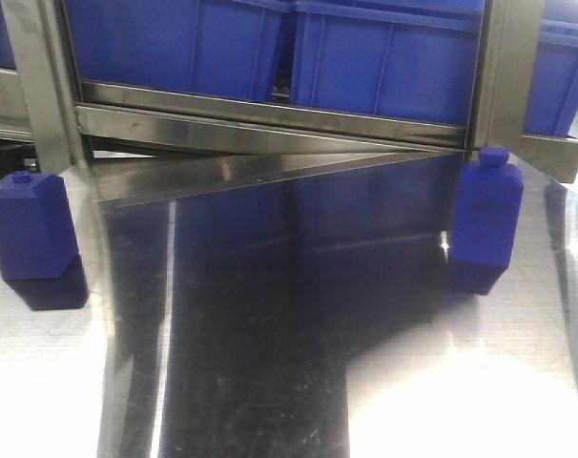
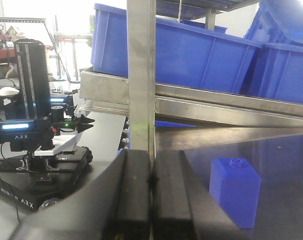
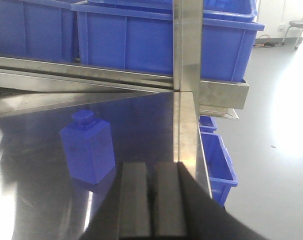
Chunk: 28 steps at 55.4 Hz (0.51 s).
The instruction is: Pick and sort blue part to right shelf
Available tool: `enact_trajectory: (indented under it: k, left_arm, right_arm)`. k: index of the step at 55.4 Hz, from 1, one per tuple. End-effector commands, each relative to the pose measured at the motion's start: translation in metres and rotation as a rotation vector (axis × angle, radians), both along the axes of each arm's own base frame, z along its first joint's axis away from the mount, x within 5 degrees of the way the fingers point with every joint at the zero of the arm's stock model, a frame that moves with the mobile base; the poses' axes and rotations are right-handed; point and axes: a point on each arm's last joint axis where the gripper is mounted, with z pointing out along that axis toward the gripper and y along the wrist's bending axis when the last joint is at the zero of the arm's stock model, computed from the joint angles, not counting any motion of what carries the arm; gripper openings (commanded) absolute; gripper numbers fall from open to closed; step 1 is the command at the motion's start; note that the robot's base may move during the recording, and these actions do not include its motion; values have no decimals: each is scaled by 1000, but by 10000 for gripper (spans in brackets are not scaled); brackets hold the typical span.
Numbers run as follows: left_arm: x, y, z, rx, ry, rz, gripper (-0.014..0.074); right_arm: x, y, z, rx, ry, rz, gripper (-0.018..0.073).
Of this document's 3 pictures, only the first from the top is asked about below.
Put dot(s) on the stainless steel shelf rack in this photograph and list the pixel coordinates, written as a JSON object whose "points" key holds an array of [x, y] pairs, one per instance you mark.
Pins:
{"points": [[43, 100]]}

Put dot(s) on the blue plastic bin right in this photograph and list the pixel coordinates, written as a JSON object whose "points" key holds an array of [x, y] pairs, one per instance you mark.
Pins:
{"points": [[553, 97]]}

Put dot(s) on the blue plastic bin middle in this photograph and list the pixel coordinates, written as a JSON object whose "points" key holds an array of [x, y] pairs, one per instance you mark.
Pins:
{"points": [[407, 62]]}

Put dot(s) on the blue plastic bin left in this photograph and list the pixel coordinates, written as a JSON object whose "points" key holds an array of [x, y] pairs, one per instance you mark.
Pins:
{"points": [[226, 48]]}

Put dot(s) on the blue bottle-shaped part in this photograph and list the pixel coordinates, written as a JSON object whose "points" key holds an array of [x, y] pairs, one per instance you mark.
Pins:
{"points": [[37, 236], [486, 212]]}

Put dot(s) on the blue plastic bin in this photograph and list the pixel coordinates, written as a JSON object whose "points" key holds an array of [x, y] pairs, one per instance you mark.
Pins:
{"points": [[553, 97], [226, 48], [407, 62]]}

